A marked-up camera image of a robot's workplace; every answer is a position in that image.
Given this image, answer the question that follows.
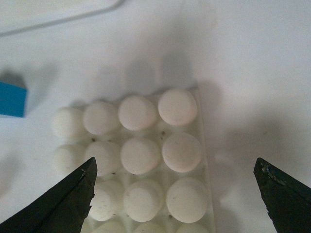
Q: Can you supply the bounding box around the blue three-stud block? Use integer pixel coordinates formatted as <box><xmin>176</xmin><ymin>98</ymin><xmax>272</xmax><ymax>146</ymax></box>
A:
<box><xmin>0</xmin><ymin>79</ymin><xmax>28</xmax><ymax>118</ymax></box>

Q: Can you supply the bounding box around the white lamp cable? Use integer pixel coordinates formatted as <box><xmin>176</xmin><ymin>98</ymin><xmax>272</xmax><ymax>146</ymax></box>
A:
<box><xmin>0</xmin><ymin>0</ymin><xmax>122</xmax><ymax>37</ymax></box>

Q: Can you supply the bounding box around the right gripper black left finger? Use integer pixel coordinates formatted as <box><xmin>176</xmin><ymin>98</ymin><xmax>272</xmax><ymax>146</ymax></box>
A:
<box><xmin>0</xmin><ymin>157</ymin><xmax>97</xmax><ymax>233</ymax></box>

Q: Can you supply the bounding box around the white studded base plate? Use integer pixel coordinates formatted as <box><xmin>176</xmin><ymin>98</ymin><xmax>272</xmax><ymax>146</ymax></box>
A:
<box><xmin>52</xmin><ymin>88</ymin><xmax>215</xmax><ymax>233</ymax></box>

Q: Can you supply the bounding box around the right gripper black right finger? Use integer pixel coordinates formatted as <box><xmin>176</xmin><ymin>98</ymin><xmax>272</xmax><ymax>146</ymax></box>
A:
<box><xmin>254</xmin><ymin>158</ymin><xmax>311</xmax><ymax>233</ymax></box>

